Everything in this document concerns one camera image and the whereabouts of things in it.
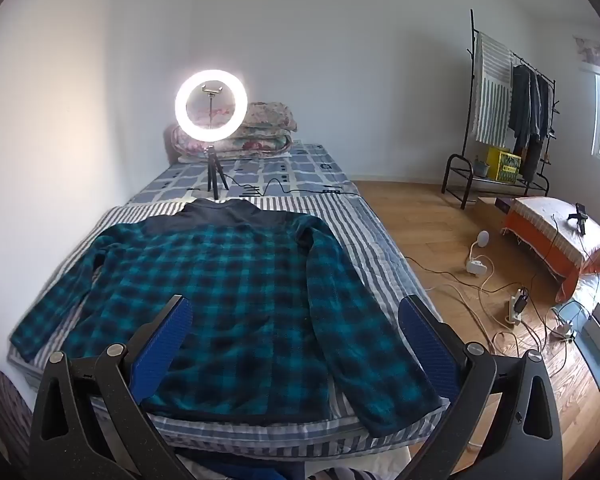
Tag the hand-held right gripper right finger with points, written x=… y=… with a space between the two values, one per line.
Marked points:
x=425 y=345

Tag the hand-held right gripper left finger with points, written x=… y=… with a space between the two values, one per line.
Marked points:
x=165 y=340

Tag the teal plaid fleece jacket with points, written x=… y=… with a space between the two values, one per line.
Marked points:
x=260 y=285

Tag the dark hanging clothes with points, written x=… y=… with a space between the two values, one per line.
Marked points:
x=522 y=105

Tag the black clothes rack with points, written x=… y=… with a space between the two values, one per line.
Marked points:
x=472 y=22

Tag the white power strip with plugs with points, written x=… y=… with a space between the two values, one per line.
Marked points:
x=516 y=307

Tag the white round device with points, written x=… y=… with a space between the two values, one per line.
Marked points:
x=481 y=239

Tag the blue striped blanket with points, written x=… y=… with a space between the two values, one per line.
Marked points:
x=360 y=240

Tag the white charger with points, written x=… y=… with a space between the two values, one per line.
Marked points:
x=564 y=331

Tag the cardboard box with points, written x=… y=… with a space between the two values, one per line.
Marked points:
x=485 y=207

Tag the small table with orange cloth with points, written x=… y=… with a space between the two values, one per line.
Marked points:
x=535 y=240

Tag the grey flat case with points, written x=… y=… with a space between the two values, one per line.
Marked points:
x=599 y=335

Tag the grey ribbed cloth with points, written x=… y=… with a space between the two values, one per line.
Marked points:
x=2 y=405

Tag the blue floor mat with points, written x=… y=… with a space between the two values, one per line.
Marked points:
x=595 y=285

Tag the black tripod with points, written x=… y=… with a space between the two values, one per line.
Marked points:
x=213 y=165

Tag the yellow crate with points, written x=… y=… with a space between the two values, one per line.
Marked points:
x=505 y=165

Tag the floral folded quilt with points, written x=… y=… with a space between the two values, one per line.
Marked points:
x=260 y=145

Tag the blue checked bed sheet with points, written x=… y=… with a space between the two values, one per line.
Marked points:
x=300 y=165

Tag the floral pillow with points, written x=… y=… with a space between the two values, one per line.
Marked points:
x=270 y=115

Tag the grey striped towel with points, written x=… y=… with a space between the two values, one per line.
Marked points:
x=490 y=95

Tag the floral curtain valance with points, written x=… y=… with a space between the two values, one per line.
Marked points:
x=597 y=52

